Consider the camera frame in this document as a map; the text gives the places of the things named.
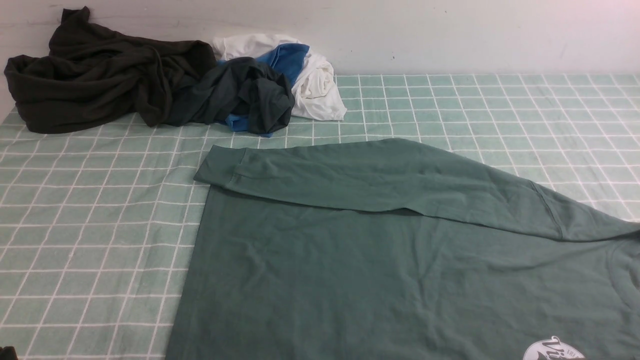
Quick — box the green long-sleeve top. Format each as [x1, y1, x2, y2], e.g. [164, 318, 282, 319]
[165, 138, 640, 360]

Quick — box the white crumpled garment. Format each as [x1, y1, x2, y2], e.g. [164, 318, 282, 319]
[211, 33, 346, 121]

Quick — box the dark grey crumpled garment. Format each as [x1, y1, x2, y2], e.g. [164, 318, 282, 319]
[163, 57, 295, 136]

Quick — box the blue crumpled garment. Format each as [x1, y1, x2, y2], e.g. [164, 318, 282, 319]
[217, 43, 309, 138]

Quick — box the green checked tablecloth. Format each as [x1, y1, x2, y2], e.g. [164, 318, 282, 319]
[0, 73, 640, 360]

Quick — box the dark olive crumpled garment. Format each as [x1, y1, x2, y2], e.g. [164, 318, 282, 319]
[4, 7, 217, 134]

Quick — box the black object at corner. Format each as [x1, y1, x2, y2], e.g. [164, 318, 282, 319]
[0, 346, 18, 360]

